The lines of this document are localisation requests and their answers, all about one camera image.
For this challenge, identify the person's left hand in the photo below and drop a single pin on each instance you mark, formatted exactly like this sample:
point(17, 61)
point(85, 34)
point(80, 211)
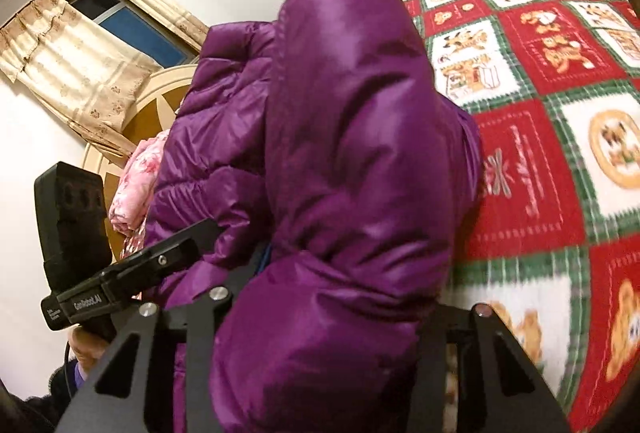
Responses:
point(85, 350)

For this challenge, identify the pink floral cloth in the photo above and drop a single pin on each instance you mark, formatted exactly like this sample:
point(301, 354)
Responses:
point(135, 178)

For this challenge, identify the cream wooden headboard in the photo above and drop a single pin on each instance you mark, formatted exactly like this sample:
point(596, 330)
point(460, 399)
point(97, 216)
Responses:
point(150, 98)

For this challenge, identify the red checkered printed bedspread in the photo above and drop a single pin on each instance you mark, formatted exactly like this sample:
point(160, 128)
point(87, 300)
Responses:
point(550, 63)

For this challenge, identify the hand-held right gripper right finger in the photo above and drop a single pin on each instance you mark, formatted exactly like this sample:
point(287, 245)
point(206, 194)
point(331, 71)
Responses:
point(432, 363)

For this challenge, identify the window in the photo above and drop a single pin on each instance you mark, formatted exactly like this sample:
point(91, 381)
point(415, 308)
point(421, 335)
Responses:
point(135, 28)

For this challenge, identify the person's left forearm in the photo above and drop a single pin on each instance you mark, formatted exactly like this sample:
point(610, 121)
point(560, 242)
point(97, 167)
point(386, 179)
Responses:
point(55, 398)

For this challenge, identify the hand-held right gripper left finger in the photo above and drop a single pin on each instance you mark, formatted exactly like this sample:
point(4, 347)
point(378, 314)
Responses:
point(200, 338)

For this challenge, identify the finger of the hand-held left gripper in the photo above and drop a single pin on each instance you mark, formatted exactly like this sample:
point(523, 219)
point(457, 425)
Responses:
point(207, 235)

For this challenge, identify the purple puffer jacket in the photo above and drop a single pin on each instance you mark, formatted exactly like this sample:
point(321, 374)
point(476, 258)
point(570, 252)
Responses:
point(350, 138)

